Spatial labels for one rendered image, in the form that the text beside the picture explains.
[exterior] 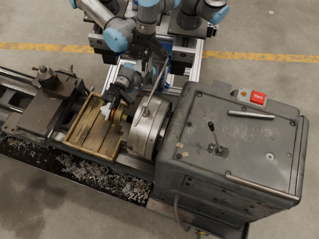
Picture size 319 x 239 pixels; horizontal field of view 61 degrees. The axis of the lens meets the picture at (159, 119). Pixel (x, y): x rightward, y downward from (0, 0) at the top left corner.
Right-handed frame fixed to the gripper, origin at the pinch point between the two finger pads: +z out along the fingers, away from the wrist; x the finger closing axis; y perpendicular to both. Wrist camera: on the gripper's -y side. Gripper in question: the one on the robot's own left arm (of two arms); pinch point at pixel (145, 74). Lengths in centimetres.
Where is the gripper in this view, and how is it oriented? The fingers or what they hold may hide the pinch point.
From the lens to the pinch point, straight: 121.1
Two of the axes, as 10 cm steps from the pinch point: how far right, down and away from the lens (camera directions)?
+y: -9.4, -3.1, 1.3
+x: -3.0, 6.3, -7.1
